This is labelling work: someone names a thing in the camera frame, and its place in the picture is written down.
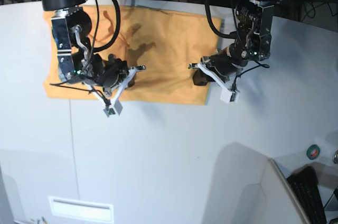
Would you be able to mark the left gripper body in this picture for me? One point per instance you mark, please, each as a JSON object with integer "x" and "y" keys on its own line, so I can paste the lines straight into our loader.
{"x": 224, "y": 63}

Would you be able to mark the white recessed table hatch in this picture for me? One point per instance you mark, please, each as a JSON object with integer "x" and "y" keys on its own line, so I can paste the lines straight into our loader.
{"x": 81, "y": 210}

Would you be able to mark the white partition panel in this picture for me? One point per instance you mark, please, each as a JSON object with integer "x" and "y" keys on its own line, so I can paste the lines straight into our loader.
{"x": 249, "y": 187}

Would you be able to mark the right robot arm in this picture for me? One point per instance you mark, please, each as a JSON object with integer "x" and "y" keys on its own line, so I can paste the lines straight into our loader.
{"x": 78, "y": 57}

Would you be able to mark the orange yellow t-shirt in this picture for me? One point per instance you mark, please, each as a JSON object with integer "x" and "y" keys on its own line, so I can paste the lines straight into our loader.
{"x": 165, "y": 42}

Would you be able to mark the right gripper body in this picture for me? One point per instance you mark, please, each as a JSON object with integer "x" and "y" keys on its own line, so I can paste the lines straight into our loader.
{"x": 109, "y": 74}

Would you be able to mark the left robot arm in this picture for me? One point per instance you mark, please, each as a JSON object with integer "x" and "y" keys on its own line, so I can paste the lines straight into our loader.
{"x": 252, "y": 40}

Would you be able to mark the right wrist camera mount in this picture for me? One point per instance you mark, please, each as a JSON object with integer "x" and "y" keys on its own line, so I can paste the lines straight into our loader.
{"x": 112, "y": 93}

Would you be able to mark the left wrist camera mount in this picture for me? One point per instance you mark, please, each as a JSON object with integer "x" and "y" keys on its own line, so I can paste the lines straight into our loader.
{"x": 228, "y": 95}

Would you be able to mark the black computer keyboard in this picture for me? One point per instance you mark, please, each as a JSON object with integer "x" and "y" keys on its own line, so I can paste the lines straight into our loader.
{"x": 304, "y": 184}

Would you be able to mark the silver round knob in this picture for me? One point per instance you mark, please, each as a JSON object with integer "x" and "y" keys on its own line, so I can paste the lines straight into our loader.
{"x": 335, "y": 157}

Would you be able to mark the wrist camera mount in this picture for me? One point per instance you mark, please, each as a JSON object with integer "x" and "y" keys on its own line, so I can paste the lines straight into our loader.
{"x": 112, "y": 93}
{"x": 228, "y": 95}

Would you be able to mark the green tape roll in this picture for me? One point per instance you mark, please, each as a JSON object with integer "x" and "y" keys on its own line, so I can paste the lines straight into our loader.
{"x": 313, "y": 152}

